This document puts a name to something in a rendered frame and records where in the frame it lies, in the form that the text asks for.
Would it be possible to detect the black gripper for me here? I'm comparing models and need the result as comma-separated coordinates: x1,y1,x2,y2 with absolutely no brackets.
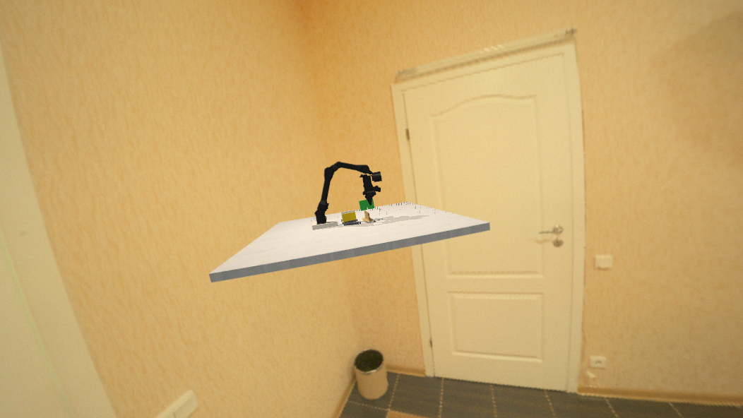
362,183,376,205

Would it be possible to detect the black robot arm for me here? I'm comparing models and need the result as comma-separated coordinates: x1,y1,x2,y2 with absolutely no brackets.
314,161,382,225

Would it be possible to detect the green notched board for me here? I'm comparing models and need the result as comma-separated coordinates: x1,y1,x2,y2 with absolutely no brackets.
359,199,374,211

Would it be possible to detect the olive slotted board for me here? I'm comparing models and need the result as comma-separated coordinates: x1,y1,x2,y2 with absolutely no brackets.
342,212,357,223

